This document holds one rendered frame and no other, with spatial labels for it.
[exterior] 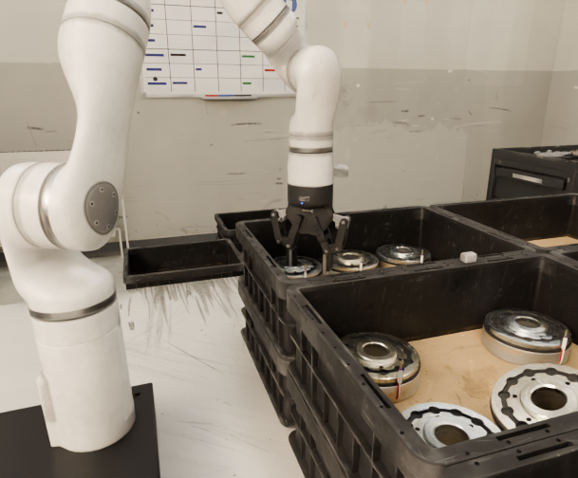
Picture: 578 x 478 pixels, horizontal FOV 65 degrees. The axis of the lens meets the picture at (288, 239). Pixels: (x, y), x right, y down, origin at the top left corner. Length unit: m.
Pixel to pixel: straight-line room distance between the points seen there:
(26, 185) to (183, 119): 2.97
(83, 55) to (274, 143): 3.09
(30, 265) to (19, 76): 2.98
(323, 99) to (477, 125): 3.83
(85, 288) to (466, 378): 0.44
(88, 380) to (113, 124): 0.28
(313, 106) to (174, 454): 0.52
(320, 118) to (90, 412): 0.49
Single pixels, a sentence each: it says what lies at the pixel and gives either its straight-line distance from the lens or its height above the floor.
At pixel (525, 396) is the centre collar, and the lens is 0.51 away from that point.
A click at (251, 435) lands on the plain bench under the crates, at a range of 0.69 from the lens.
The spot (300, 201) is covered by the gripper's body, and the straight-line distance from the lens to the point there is 0.73.
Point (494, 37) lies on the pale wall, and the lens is 4.53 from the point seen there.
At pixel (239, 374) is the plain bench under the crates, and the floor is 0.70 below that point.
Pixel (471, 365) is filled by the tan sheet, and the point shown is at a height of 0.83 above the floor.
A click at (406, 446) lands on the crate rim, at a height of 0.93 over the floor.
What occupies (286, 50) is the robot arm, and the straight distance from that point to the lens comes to 0.75.
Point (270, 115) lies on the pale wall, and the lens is 3.57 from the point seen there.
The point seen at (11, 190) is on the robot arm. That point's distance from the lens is 0.52.
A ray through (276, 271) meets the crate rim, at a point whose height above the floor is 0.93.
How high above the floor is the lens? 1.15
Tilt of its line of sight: 18 degrees down
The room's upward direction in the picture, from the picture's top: straight up
